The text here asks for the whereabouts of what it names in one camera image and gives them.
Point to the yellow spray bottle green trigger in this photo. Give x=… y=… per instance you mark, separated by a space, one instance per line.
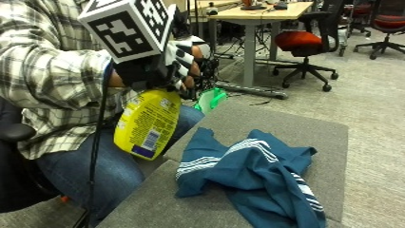
x=147 y=126

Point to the white cube with black markers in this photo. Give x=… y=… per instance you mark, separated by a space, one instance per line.
x=127 y=30

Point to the wooden desk with grey legs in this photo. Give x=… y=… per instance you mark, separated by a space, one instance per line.
x=254 y=19

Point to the orange object on desk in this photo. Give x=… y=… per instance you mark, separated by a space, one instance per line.
x=254 y=4

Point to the large grey seat cushion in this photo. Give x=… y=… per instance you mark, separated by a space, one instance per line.
x=270 y=123

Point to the office chair with orange seat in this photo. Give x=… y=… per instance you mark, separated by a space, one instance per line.
x=302 y=42

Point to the black device on desk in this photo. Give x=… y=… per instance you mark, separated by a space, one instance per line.
x=280 y=5

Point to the the person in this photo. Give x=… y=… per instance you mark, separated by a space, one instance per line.
x=51 y=95

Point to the blue cloth with white stripes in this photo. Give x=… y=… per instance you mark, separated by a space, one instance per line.
x=254 y=171

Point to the black office chair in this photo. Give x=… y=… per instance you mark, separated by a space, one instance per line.
x=359 y=14

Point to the office chair with red seat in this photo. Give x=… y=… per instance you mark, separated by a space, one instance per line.
x=386 y=22

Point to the black armchair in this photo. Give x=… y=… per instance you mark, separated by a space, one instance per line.
x=15 y=164

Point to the small orange floor object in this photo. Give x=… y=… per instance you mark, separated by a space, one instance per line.
x=65 y=199

